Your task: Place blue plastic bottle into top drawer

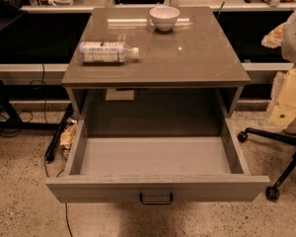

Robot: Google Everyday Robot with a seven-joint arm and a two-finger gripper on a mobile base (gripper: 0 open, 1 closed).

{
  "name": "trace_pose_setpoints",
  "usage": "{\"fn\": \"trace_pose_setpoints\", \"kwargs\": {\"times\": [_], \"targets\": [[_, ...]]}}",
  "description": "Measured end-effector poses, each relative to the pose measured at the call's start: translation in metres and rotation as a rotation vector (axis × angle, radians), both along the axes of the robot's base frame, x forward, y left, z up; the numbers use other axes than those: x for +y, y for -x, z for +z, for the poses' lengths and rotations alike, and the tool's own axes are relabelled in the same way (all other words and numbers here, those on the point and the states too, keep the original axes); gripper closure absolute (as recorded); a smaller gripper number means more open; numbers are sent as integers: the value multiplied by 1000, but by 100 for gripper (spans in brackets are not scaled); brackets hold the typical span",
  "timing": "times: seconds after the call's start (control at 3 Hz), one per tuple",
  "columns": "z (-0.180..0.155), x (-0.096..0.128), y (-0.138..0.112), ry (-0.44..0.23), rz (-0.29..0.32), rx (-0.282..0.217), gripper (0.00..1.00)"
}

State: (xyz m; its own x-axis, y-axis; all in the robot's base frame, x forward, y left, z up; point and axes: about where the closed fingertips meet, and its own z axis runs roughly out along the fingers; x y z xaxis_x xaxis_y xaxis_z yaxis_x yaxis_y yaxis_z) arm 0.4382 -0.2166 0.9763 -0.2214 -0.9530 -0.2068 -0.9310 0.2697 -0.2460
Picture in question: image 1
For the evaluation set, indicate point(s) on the clear plastic water bottle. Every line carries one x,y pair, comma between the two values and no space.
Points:
107,51

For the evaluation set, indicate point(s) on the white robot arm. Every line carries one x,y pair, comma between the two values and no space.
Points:
281,111

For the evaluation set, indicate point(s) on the grey cabinet with glossy top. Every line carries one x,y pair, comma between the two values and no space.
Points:
194,54

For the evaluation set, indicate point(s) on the open grey top drawer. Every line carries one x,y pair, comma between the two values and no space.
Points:
184,145

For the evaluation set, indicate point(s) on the white paper label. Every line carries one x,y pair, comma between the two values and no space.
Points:
119,95

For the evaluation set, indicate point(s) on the crumpled yellow wrapper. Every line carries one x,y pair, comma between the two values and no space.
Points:
68,133

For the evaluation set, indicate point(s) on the white ceramic bowl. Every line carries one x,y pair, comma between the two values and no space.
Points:
164,17

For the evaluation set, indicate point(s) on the black power strip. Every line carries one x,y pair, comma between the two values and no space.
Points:
49,155

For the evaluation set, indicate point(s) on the long white shelf bench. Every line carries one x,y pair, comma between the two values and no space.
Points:
23,74

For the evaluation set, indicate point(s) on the black stand base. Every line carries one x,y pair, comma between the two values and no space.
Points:
14,121

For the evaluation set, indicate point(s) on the black office chair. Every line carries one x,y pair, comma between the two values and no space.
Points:
279,141

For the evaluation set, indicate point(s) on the black drawer handle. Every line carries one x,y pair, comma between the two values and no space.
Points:
146,200

